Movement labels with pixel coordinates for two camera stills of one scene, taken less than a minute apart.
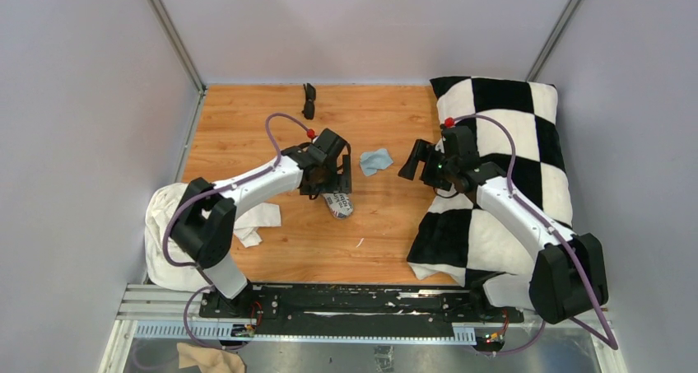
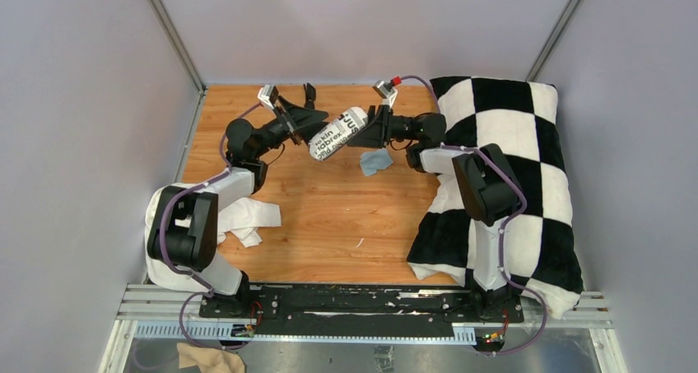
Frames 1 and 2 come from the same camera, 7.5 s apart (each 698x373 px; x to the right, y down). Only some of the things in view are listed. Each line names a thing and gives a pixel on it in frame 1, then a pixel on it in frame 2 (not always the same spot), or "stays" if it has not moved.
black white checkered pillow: (521, 138) stays
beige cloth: (210, 360) stays
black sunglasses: (309, 104) stays
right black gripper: (423, 151) -> (376, 133)
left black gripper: (340, 184) -> (295, 118)
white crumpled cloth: (162, 272) stays
